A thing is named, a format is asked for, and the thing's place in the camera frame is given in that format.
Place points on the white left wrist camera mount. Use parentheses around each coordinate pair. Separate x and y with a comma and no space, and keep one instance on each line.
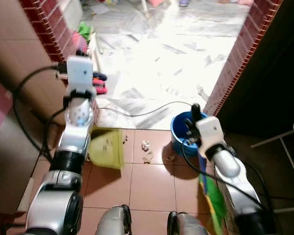
(80,73)

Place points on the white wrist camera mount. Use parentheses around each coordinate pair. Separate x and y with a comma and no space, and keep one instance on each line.
(210,131)
(80,73)

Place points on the pink and black slippers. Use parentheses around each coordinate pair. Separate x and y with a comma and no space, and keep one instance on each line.
(100,84)

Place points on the grey metal stand frame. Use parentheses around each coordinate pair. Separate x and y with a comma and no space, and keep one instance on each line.
(286,152)

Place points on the pink cloth bundle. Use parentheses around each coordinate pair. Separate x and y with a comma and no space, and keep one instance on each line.
(79,43)

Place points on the small flat paper scrap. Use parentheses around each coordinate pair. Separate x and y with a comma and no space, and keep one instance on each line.
(171,157)

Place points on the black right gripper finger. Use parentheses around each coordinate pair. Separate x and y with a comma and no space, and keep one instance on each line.
(196,112)

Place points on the small paper scrap beside dustpan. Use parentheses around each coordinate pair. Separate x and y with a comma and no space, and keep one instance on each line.
(125,139)

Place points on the crumpled white paper scrap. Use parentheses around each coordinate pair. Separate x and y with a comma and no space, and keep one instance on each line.
(146,145)

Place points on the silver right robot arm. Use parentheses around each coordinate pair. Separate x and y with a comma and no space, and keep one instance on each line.
(230,169)

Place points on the crumpled brown paper scrap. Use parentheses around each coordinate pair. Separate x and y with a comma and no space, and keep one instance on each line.
(147,158)

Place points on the silver left robot leg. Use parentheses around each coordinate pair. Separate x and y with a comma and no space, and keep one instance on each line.
(112,223)

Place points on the blue plastic bucket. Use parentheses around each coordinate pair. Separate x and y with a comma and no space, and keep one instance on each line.
(179,132)

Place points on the silver right robot leg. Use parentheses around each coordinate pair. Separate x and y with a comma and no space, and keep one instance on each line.
(186,225)

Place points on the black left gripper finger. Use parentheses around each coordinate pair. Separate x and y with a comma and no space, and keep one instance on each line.
(81,52)

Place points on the green cloth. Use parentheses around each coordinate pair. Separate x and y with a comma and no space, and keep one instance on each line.
(85,32)

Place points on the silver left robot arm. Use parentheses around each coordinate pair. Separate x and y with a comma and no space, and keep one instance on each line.
(68,147)

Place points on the white board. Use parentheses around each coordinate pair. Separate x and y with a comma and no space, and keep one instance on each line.
(71,12)

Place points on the silver robot leg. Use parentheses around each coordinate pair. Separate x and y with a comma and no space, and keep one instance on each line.
(112,223)
(186,225)

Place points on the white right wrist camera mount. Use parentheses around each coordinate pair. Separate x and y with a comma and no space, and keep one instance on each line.
(210,131)

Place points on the white rack frame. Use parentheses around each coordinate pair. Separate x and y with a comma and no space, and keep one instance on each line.
(94,54)

